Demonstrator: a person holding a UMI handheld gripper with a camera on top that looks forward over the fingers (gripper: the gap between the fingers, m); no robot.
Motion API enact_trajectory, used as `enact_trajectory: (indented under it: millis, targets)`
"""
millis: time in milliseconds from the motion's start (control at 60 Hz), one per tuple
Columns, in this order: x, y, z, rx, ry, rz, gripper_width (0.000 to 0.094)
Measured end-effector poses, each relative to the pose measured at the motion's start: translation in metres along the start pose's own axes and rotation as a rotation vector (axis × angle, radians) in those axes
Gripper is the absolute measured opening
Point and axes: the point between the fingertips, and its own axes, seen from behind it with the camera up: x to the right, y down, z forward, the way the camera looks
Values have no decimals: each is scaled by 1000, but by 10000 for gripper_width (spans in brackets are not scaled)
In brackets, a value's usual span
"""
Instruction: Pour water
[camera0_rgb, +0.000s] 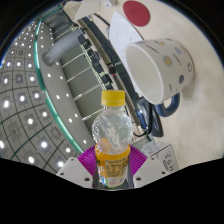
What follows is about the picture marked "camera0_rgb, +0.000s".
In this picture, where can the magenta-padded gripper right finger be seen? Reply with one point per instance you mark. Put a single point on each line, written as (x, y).
(146, 170)

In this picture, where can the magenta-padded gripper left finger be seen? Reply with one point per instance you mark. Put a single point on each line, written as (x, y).
(75, 170)

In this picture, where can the yellow-capped clear drink bottle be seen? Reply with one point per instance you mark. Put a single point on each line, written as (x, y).
(111, 133)

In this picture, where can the ceiling lights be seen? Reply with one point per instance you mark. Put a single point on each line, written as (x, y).
(22, 98)

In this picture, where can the row of black chairs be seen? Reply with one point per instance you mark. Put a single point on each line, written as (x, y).
(96, 61)

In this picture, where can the long curved conference desk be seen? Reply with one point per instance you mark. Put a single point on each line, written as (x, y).
(110, 58)

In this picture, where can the white printed paper sheet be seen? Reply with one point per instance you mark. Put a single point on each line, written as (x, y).
(121, 35)

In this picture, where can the flat round red coaster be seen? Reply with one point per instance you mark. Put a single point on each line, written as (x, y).
(136, 13)

